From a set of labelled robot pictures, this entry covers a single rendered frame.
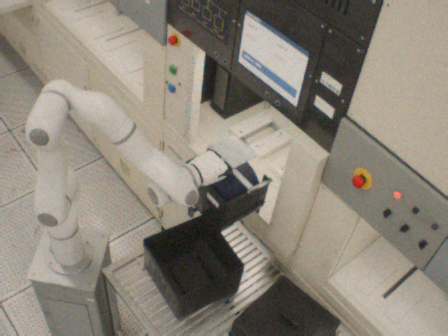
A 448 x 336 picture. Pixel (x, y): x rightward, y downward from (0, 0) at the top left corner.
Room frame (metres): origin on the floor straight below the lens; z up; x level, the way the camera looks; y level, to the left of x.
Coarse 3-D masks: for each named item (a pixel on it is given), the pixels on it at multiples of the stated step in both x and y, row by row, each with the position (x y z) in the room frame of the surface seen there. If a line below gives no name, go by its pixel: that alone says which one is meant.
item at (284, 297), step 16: (272, 288) 1.00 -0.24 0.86; (288, 288) 1.00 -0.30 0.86; (256, 304) 0.92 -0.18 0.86; (272, 304) 0.93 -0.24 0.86; (288, 304) 0.94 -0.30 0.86; (304, 304) 0.94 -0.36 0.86; (320, 304) 0.95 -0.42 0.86; (240, 320) 0.85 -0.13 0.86; (256, 320) 0.86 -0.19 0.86; (272, 320) 0.86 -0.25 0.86; (288, 320) 0.86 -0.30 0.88; (304, 320) 0.88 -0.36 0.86; (320, 320) 0.89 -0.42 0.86; (336, 320) 0.89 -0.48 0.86
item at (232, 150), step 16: (224, 144) 1.28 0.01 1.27; (240, 144) 1.29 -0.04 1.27; (224, 160) 1.25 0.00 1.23; (240, 160) 1.22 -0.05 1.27; (240, 176) 1.21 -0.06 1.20; (208, 192) 1.17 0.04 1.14; (256, 192) 1.21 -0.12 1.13; (208, 208) 1.16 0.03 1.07; (224, 208) 1.11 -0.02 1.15; (240, 208) 1.16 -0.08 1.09; (256, 208) 1.22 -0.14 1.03; (224, 224) 1.12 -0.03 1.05
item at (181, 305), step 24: (144, 240) 1.08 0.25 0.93; (168, 240) 1.14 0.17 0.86; (192, 240) 1.21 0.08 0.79; (216, 240) 1.17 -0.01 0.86; (144, 264) 1.07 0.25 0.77; (168, 264) 1.09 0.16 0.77; (192, 264) 1.11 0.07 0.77; (216, 264) 1.13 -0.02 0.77; (240, 264) 1.05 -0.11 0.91; (168, 288) 0.92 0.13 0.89; (192, 288) 1.00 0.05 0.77; (216, 288) 0.96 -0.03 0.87; (192, 312) 0.90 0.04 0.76
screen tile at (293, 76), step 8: (280, 48) 1.37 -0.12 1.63; (288, 48) 1.35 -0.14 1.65; (288, 56) 1.34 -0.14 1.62; (296, 56) 1.32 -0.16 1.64; (272, 64) 1.38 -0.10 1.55; (280, 64) 1.36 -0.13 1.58; (296, 64) 1.32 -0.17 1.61; (280, 72) 1.35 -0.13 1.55; (288, 72) 1.33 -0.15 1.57; (296, 72) 1.31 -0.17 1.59; (296, 80) 1.31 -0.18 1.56
